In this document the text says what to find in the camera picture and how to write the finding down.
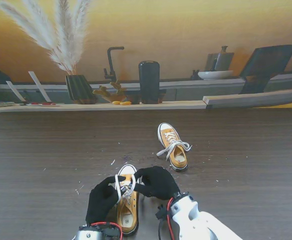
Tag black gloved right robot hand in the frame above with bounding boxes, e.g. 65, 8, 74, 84
133, 166, 181, 201

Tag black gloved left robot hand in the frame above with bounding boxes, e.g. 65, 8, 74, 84
85, 175, 126, 225

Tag yellow canvas sneaker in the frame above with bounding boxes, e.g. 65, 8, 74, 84
157, 122, 188, 173
116, 164, 140, 237

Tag tall black cylindrical container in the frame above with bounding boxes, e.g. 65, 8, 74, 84
138, 60, 161, 105

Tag dark ribbed vase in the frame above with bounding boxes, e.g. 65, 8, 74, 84
65, 74, 98, 105

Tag white shallow bowl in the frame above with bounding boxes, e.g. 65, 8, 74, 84
197, 70, 234, 81

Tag grey wooden plank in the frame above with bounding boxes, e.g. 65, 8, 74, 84
202, 87, 292, 110

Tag long white slanted strip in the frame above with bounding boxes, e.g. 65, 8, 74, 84
28, 71, 52, 103

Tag black kitchen faucet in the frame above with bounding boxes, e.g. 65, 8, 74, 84
103, 46, 125, 83

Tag short white slanted strip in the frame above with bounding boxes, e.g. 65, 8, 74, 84
6, 80, 26, 103

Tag grey metal pitcher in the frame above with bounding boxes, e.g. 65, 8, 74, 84
205, 45, 235, 72

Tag pale pampas grass plumes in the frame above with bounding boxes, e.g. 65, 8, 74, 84
0, 0, 93, 76

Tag dark tilted panel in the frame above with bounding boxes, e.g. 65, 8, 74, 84
238, 44, 292, 95

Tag red left wrist cable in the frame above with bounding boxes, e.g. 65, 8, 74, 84
89, 221, 123, 238

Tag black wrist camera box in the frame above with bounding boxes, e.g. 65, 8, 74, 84
102, 224, 123, 239
155, 204, 169, 221

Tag red black right wrist cable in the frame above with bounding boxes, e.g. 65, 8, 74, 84
157, 197, 174, 240

